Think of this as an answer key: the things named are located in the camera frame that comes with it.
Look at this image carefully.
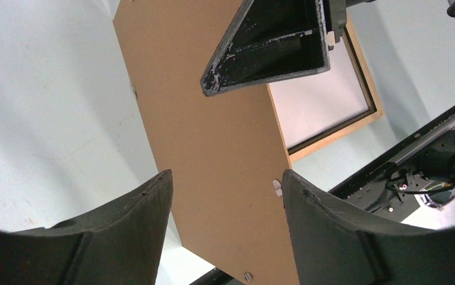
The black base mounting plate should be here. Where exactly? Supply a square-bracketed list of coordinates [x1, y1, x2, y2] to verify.
[188, 129, 455, 285]

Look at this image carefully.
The wooden picture frame with glass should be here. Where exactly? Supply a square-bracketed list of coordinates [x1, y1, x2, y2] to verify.
[287, 15, 385, 163]

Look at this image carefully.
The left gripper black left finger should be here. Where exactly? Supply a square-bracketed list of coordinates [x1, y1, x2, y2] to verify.
[0, 170, 173, 284]

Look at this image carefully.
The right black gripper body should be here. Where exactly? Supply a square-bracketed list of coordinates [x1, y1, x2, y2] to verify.
[324, 0, 375, 42]

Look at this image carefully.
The aluminium front rail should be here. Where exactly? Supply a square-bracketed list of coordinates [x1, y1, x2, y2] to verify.
[389, 114, 455, 165]

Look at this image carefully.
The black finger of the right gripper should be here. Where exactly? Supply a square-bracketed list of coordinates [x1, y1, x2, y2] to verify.
[200, 0, 330, 97]

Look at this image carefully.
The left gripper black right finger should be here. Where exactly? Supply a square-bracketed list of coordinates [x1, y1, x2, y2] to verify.
[282, 169, 455, 284]

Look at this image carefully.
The brown cardboard backing board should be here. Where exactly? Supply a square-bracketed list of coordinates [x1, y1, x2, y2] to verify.
[113, 1, 299, 284]

